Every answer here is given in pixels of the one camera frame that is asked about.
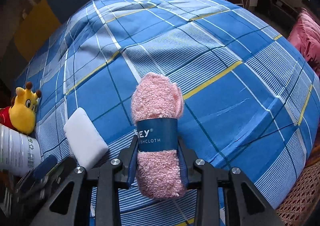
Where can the pink dishcloth with blue band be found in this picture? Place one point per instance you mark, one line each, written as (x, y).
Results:
(155, 101)

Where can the low wooden shelf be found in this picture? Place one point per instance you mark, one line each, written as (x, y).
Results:
(285, 3)

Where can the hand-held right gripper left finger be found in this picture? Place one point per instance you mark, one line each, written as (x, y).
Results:
(132, 166)

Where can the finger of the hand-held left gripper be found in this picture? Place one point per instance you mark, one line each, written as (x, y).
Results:
(45, 166)

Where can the pink quilt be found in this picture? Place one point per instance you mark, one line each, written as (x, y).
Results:
(307, 38)

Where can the yellow giraffe plush toy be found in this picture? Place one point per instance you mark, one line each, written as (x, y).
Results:
(23, 113)

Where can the white metal can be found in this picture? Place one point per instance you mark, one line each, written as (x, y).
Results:
(17, 148)

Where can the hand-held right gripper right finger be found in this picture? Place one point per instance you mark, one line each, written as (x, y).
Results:
(182, 166)

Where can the blue plaid blanket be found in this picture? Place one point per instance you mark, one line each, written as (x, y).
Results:
(225, 53)

